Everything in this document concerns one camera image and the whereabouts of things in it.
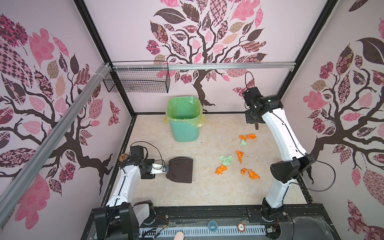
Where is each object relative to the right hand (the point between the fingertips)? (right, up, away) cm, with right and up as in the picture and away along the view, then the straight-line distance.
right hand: (257, 116), depth 77 cm
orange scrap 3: (+7, -13, +26) cm, 30 cm away
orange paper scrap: (-18, -32, +10) cm, 38 cm away
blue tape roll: (-25, -54, -7) cm, 59 cm away
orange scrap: (+1, -34, +8) cm, 35 cm away
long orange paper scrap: (-4, -24, +17) cm, 30 cm away
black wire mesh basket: (-63, +27, +17) cm, 71 cm away
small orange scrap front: (-4, -32, +10) cm, 34 cm away
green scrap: (-14, -27, +15) cm, 34 cm away
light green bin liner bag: (-38, +6, +23) cm, 45 cm away
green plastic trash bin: (-41, -9, +21) cm, 46 cm away
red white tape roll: (-11, -54, -7) cm, 56 cm away
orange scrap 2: (0, -13, +26) cm, 29 cm away
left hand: (-58, -29, +7) cm, 65 cm away
